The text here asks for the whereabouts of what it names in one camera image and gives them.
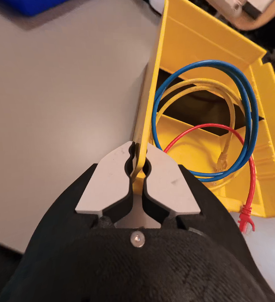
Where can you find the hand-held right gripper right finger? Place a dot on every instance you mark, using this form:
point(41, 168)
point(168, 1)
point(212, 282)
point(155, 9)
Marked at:
point(170, 184)

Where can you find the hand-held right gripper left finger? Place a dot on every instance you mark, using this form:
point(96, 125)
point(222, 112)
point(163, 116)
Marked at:
point(106, 184)

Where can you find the yellow storage bin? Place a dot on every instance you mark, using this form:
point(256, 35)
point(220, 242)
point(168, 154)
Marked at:
point(199, 35)

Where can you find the blue storage bin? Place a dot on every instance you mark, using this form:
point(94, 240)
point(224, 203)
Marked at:
point(33, 7)

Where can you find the grey desk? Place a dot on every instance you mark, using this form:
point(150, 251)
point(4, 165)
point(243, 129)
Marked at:
point(57, 94)

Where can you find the person's dark sweater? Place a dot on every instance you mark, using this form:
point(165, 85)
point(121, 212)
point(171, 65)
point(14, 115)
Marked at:
point(0, 271)

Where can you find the wooden document stand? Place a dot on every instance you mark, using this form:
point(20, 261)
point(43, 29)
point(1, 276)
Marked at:
point(246, 21)

